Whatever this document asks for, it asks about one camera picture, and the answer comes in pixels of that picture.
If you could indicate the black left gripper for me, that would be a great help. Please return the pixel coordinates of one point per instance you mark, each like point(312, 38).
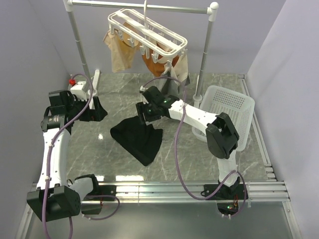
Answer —
point(95, 115)

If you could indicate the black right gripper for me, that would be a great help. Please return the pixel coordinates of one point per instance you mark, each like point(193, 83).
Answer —
point(141, 109)

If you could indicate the black underwear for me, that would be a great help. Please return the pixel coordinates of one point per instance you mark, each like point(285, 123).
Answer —
point(141, 140)

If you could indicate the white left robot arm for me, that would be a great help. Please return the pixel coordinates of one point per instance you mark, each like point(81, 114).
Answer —
point(53, 198)

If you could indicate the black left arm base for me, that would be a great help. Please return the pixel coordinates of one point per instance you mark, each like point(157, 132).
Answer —
point(94, 202)

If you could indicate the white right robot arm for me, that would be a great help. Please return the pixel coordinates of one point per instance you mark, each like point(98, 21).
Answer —
point(221, 135)

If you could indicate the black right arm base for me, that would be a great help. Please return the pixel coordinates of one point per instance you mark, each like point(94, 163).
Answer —
point(228, 198)

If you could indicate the orange hanging underwear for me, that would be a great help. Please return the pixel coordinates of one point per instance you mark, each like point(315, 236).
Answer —
point(158, 68)

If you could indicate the cream grey hanging underwear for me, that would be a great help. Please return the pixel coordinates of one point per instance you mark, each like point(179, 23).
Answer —
point(180, 72)

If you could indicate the white plastic clip hanger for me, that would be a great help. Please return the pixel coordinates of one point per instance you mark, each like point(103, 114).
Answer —
point(148, 33)

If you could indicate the beige hanging underwear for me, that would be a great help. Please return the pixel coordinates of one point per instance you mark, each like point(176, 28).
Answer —
point(122, 50)

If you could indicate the white metal clothes rack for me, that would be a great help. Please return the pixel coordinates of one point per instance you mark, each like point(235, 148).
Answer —
point(211, 11)

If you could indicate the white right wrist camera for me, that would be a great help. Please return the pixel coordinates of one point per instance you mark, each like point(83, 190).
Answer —
point(142, 91)

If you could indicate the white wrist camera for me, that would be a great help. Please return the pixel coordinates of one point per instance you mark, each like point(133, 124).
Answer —
point(142, 91)
point(79, 89)

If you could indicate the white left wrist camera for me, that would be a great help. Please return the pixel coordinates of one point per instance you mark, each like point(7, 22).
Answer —
point(79, 89)

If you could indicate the aluminium right side rail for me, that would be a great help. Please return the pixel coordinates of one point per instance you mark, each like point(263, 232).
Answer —
point(262, 147)

